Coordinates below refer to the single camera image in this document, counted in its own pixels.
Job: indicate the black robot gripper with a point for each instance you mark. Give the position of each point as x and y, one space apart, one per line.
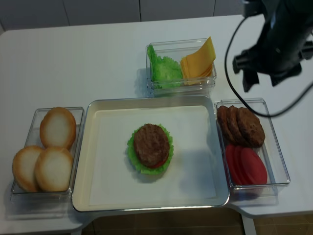
281 47

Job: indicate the brown meat patty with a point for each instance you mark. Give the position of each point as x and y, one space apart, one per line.
233 126
222 121
250 127
151 144

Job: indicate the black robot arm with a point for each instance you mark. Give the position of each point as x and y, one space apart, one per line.
293 8

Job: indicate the yellow cheese slice stack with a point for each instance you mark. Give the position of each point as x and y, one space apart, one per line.
198 64

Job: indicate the clear lettuce cheese container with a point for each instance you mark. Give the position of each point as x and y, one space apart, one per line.
176 50

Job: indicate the green lettuce leaves in container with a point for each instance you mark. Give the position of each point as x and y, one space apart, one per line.
166 72

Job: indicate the green lettuce leaf on tray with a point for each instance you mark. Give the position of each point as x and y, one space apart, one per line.
139 166

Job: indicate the red tomato slice left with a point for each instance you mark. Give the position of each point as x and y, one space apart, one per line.
229 153

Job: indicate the clear patty tomato container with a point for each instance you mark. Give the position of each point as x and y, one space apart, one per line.
269 153

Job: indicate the red tomato slice right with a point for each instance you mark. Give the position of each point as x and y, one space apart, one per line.
254 169

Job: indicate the red tomato slice middle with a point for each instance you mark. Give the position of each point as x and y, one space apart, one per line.
242 179

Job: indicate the white paper tray liner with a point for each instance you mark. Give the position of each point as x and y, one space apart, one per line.
187 180

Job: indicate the red tomato slice on tray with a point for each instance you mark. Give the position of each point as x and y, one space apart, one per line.
159 164

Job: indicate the bread bun slice rear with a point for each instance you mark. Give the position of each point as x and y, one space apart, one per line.
58 128

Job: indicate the bread bun slice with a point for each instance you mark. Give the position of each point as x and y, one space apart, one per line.
58 128
23 166
53 169

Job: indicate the bread bun slice front right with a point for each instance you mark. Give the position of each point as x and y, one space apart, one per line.
53 169

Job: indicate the clear bun container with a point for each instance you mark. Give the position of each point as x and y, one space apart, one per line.
33 138

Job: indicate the bread bun slice front left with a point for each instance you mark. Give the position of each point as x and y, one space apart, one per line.
23 166

